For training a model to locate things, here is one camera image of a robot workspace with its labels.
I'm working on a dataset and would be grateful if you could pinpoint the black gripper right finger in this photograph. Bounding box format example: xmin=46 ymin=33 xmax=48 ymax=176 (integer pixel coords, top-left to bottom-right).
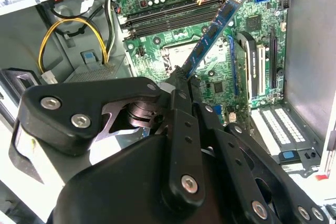
xmin=191 ymin=76 xmax=332 ymax=224

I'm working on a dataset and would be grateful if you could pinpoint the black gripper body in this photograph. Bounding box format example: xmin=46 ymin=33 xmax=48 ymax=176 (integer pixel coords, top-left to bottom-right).
xmin=47 ymin=133 xmax=263 ymax=224

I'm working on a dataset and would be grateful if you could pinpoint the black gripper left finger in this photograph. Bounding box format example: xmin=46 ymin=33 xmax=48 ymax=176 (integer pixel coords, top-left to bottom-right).
xmin=12 ymin=66 xmax=207 ymax=210

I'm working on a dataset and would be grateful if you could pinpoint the blue RAM stick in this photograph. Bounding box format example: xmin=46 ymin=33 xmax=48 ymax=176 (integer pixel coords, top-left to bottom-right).
xmin=183 ymin=0 xmax=249 ymax=80

